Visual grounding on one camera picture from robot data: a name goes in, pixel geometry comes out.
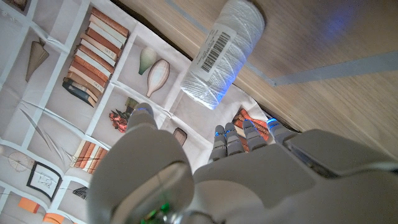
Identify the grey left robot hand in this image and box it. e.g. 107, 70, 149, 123
86, 102, 398, 224

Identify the printed bookshelf backdrop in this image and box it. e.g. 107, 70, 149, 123
0, 0, 299, 224

